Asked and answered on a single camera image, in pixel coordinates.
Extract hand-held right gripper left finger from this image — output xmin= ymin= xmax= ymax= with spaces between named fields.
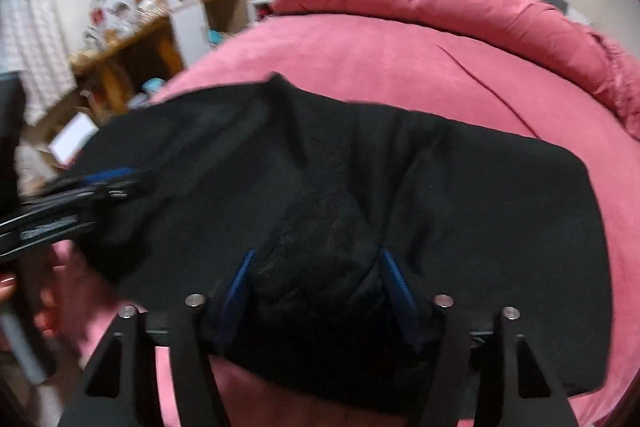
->
xmin=57 ymin=248 xmax=259 ymax=427

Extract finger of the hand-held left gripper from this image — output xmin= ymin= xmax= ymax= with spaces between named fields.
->
xmin=45 ymin=184 xmax=147 ymax=210
xmin=50 ymin=166 xmax=142 ymax=190

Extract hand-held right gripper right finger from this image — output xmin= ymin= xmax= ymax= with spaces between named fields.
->
xmin=376 ymin=248 xmax=574 ymax=427

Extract black pants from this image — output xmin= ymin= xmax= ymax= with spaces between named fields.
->
xmin=74 ymin=72 xmax=617 ymax=414

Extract person's left hand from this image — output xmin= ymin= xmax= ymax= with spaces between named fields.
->
xmin=0 ymin=273 xmax=60 ymax=332

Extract wooden desk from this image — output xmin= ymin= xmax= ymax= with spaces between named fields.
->
xmin=69 ymin=13 xmax=187 ymax=128

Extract white textured curtain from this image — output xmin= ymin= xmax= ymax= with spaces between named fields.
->
xmin=0 ymin=0 xmax=77 ymax=125

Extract white and red box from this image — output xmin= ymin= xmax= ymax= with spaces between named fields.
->
xmin=91 ymin=0 xmax=137 ymax=34

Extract wooden cabinet with white door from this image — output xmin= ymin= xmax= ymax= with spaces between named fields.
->
xmin=161 ymin=0 xmax=257 ymax=64

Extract pink bed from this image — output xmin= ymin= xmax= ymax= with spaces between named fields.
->
xmin=50 ymin=22 xmax=640 ymax=427

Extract white nightstand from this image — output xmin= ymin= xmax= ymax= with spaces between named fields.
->
xmin=246 ymin=0 xmax=279 ymax=26

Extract pink ruffled pillow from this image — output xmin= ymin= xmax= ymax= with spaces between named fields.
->
xmin=589 ymin=27 xmax=640 ymax=140

